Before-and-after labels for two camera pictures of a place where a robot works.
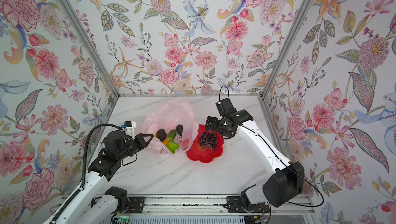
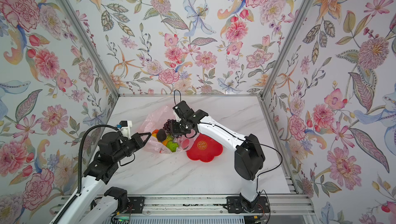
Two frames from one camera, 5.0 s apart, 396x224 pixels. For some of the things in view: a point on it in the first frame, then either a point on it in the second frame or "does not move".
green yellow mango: (170, 137) does not move
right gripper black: (215, 122) to (176, 131)
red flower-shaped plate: (197, 153) does not move
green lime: (172, 146) does not move
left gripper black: (139, 139) does not move
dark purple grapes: (209, 139) to (167, 126)
